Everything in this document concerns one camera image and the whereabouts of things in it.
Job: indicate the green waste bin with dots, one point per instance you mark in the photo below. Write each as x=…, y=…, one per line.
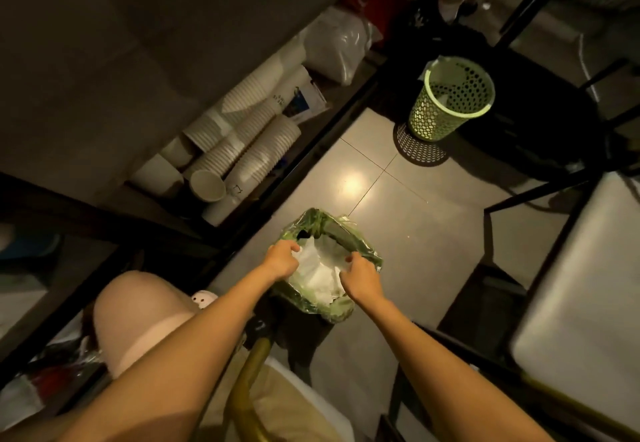
x=345, y=307

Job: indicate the chair with white cushion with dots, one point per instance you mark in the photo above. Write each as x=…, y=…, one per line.
x=585, y=302

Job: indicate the person's left fingers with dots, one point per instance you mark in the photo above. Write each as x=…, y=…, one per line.
x=291, y=253

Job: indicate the clear plastic bin liner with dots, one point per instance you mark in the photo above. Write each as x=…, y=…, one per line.
x=327, y=237

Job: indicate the white plastic bag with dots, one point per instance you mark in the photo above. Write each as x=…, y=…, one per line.
x=340, y=44

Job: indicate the pile of white paper cups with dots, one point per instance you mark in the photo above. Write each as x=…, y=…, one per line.
x=250, y=142

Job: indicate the person's right hand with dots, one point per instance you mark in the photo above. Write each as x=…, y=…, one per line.
x=362, y=279

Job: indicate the black frame chair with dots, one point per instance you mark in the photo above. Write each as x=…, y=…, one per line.
x=545, y=82

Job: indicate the white shoe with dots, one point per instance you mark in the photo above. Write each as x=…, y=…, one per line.
x=204, y=299

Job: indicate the clear bag with red items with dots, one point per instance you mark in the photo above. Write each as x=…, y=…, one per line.
x=40, y=384

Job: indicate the person's left hand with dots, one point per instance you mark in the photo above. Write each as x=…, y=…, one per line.
x=278, y=263

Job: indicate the person's left forearm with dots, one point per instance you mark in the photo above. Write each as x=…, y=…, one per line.
x=165, y=371

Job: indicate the gold frame chair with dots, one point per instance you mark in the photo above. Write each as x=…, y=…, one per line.
x=270, y=401

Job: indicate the green perforated waste basket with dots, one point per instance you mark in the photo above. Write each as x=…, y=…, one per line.
x=440, y=112

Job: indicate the white box with blue print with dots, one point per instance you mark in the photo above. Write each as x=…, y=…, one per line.
x=306, y=99

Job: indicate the person's right forearm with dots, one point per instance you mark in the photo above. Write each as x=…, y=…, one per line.
x=440, y=376

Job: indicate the person's right fingers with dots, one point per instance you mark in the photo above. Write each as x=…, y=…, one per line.
x=349, y=267

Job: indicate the black metal shelf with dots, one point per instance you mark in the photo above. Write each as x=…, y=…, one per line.
x=310, y=147

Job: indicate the white crumpled paper waste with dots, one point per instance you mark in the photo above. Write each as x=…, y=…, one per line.
x=320, y=269

